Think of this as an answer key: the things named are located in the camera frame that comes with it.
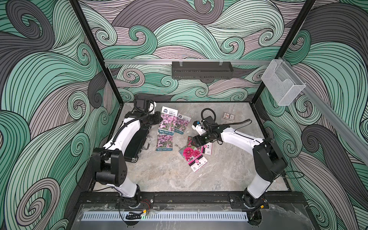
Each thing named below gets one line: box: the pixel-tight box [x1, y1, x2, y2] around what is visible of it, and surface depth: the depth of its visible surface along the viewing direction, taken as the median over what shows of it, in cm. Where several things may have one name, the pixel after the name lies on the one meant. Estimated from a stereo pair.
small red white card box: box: [222, 112, 236, 122], surface depth 112 cm
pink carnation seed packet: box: [178, 145, 209, 173], surface depth 90 cm
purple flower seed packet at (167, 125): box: [157, 106, 179, 136], surface depth 89 cm
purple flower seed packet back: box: [174, 113, 192, 135], surface depth 106 cm
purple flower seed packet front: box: [155, 133, 174, 151], surface depth 97 cm
